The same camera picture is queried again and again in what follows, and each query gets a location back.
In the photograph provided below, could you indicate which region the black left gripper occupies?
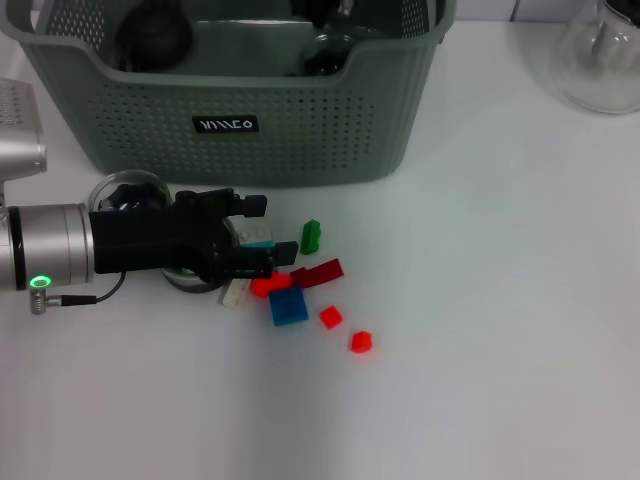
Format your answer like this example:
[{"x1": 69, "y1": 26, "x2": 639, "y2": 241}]
[{"x1": 89, "y1": 188, "x2": 300, "y2": 284}]

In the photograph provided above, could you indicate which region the glass teacup black base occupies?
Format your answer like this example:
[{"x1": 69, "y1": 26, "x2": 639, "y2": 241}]
[
  {"x1": 292, "y1": 0, "x2": 364, "y2": 31},
  {"x1": 87, "y1": 169, "x2": 174, "y2": 216},
  {"x1": 298, "y1": 30, "x2": 361, "y2": 77},
  {"x1": 162, "y1": 214, "x2": 241, "y2": 294}
]

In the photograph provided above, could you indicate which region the red sloped toy block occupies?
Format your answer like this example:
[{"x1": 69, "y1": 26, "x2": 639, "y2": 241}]
[{"x1": 251, "y1": 272, "x2": 292, "y2": 299}]

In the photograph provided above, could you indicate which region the green sloped toy block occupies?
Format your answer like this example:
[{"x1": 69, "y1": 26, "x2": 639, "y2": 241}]
[{"x1": 299, "y1": 218, "x2": 322, "y2": 255}]

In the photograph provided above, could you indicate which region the small red toy block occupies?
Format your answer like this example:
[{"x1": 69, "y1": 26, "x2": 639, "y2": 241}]
[
  {"x1": 319, "y1": 305, "x2": 345, "y2": 330},
  {"x1": 349, "y1": 329, "x2": 375, "y2": 355}
]

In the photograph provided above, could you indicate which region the grey-green perforated storage bin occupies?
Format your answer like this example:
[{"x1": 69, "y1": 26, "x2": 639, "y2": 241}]
[{"x1": 4, "y1": 0, "x2": 457, "y2": 187}]

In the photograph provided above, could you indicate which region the white long toy brick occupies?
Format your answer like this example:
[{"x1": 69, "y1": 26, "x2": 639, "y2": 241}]
[{"x1": 217, "y1": 278, "x2": 252, "y2": 312}]

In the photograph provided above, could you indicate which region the dark red flat brick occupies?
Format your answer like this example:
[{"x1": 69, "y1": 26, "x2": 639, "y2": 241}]
[{"x1": 288, "y1": 258, "x2": 345, "y2": 290}]

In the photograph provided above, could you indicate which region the blue square toy brick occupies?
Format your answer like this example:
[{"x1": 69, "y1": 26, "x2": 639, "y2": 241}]
[{"x1": 268, "y1": 287, "x2": 309, "y2": 327}]

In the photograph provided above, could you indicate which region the black round teapot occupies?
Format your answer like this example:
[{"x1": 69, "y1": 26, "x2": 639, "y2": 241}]
[{"x1": 117, "y1": 0, "x2": 194, "y2": 71}]

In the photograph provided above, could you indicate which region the clear glass carafe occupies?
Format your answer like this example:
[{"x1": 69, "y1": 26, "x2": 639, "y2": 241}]
[{"x1": 552, "y1": 0, "x2": 640, "y2": 115}]

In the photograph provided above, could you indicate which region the black carafe lid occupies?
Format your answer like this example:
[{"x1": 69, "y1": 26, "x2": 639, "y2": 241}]
[{"x1": 603, "y1": 0, "x2": 640, "y2": 26}]

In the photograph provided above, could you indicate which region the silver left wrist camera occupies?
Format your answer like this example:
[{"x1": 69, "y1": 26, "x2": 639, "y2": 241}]
[{"x1": 0, "y1": 77, "x2": 49, "y2": 181}]

